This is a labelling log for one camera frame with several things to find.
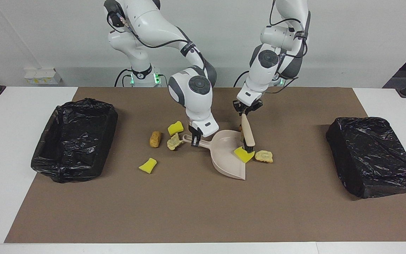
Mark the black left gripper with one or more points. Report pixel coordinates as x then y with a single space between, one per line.
248 106

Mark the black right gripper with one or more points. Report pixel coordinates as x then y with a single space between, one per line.
191 127

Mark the pale paper ball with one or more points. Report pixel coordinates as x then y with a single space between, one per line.
174 142

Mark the notched yellow sponge piece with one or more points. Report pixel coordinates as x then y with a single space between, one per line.
175 128

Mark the beige hand brush black bristles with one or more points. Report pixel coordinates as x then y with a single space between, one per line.
248 130

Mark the beige plastic dustpan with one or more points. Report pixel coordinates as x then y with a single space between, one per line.
224 158

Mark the brown bread roll toy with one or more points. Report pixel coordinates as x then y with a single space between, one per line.
155 139

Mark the yellow sponge green backing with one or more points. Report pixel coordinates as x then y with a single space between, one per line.
242 154

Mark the pale food piece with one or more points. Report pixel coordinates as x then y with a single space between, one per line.
263 156

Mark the small yellow sponge piece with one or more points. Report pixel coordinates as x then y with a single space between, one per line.
147 165

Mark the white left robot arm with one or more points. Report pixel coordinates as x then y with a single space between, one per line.
264 70

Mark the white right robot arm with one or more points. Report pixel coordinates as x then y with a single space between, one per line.
196 102

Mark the black bag lined bin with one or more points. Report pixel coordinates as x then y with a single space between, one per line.
76 141
375 158

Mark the brown paper table mat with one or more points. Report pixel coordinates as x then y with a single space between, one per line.
153 211

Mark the white wall socket box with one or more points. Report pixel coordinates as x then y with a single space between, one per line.
42 76

